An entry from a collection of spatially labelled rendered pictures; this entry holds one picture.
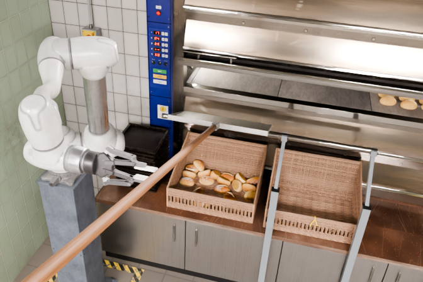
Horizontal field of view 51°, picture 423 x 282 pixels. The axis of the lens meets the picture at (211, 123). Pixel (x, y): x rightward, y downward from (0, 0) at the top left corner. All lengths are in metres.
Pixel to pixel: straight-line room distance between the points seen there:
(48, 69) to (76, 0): 1.21
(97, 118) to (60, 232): 0.79
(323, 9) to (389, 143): 0.95
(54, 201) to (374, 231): 1.87
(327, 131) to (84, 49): 1.64
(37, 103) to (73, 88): 1.89
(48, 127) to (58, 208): 1.20
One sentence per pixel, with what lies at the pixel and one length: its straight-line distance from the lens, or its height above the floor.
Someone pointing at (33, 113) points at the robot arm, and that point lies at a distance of 1.38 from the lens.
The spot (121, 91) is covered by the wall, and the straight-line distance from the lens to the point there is 3.11.
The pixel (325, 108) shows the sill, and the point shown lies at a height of 1.18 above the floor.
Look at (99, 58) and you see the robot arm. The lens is 1.91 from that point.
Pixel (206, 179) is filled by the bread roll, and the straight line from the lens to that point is 2.97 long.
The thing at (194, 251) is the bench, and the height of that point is 0.29.
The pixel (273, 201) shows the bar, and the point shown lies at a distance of 2.49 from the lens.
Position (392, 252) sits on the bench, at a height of 0.58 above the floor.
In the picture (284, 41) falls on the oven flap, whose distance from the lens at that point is 2.67.
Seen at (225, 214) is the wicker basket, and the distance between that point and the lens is 2.78.
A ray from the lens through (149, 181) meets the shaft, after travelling 1.33.
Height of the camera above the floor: 2.51
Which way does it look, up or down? 32 degrees down
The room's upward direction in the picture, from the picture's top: 3 degrees clockwise
